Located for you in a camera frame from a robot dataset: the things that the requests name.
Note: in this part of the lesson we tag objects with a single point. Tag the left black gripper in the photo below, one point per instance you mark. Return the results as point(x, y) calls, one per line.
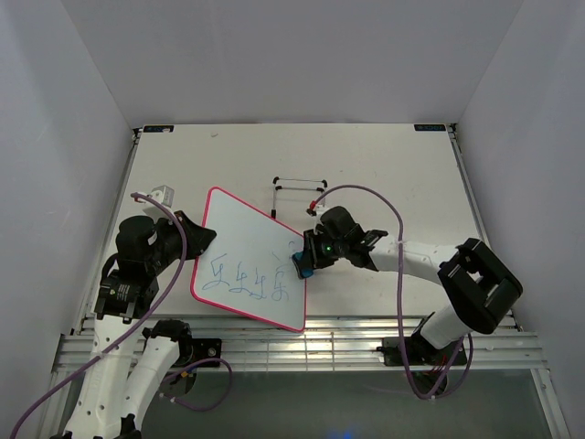
point(198, 237)

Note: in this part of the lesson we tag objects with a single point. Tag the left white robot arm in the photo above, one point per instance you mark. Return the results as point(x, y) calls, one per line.
point(129, 361)

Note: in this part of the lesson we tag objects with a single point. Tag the pink framed whiteboard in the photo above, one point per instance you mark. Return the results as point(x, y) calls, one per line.
point(248, 269)

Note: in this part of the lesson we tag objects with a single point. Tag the blue table label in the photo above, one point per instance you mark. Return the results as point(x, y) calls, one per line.
point(163, 129)
point(429, 127)

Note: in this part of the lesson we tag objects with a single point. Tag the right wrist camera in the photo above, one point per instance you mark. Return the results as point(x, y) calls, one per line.
point(316, 210)

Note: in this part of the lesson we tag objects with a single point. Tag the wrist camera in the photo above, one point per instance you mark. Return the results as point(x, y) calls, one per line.
point(316, 210)
point(163, 195)

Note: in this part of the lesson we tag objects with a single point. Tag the left blue table label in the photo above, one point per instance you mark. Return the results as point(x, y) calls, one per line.
point(163, 129)

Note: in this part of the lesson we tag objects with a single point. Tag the blue whiteboard eraser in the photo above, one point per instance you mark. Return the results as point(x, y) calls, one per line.
point(303, 264)

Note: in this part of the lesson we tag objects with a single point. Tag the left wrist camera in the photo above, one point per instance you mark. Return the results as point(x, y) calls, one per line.
point(163, 195)

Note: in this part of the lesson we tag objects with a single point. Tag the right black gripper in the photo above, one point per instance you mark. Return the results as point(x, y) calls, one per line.
point(311, 240)

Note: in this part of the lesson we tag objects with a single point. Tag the aluminium frame rail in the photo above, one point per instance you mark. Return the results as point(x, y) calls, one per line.
point(338, 344)

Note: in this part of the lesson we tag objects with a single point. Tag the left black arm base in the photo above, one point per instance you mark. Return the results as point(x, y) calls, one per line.
point(206, 348)

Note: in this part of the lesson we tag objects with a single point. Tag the black metal whiteboard stand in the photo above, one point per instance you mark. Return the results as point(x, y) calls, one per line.
point(282, 187)

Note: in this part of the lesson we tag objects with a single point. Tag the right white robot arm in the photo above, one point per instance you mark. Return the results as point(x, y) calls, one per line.
point(480, 288)

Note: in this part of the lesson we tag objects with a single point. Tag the right blue table label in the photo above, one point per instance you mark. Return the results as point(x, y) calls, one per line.
point(429, 127)

